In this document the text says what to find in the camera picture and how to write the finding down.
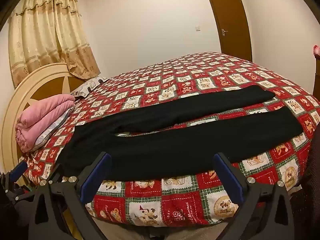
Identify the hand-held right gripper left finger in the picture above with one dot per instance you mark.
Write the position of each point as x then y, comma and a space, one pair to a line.
96, 173

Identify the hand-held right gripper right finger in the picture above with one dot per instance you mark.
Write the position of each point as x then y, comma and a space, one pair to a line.
228, 177

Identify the grey patterned pillow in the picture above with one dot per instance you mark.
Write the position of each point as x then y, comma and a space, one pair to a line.
51, 136
85, 87

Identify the brown wooden door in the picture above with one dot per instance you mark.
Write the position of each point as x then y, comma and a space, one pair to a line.
232, 22

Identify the cream round headboard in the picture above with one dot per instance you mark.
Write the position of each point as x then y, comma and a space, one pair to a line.
15, 97

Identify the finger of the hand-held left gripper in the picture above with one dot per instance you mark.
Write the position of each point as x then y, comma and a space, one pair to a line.
19, 169

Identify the dark wooden furniture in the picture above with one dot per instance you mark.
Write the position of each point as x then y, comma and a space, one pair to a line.
317, 77

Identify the black pants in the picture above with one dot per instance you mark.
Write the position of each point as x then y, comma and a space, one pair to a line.
175, 150

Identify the pink cloth item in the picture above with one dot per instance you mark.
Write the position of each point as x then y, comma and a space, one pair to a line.
317, 49

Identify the pink folded blanket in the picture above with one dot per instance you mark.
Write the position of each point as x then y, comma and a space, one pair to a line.
37, 120

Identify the red checked printed bedspread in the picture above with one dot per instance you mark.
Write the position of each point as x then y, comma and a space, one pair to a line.
190, 205

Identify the beige patterned curtain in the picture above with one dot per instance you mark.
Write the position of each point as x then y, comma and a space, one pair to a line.
50, 37

